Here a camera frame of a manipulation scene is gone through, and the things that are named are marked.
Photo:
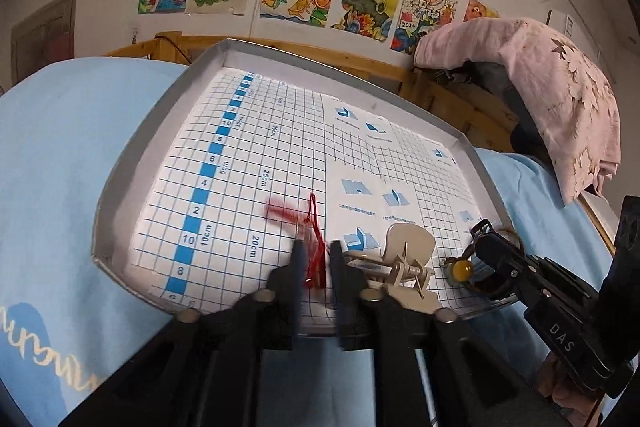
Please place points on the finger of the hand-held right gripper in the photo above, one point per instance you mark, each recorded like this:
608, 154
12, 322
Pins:
481, 227
505, 262

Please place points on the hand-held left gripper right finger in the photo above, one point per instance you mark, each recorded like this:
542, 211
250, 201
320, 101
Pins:
342, 287

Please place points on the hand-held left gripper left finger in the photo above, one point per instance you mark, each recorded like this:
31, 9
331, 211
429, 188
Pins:
298, 277

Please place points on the beige hair claw clip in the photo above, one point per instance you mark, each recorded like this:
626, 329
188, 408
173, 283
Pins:
405, 242

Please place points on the grey tray with grid paper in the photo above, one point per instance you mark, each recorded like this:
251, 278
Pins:
250, 157

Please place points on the dark cloth pile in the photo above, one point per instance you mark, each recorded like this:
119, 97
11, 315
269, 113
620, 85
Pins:
495, 82

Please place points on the pink floral blanket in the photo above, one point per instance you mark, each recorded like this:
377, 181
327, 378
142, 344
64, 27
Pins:
550, 82

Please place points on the orange drawing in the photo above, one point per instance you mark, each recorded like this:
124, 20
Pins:
477, 9

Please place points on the white air conditioner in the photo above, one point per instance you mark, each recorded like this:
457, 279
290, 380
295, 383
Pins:
560, 22

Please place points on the colourful town drawing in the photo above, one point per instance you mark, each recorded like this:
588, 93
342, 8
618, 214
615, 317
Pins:
425, 2

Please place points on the light blue bedsheet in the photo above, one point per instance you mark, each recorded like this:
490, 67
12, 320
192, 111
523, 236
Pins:
60, 182

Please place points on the wooden cot frame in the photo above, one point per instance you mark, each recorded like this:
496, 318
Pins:
600, 222

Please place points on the wooden bed frame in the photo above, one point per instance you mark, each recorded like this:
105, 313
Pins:
450, 107

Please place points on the white wall socket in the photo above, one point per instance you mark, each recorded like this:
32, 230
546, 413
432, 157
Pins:
134, 34

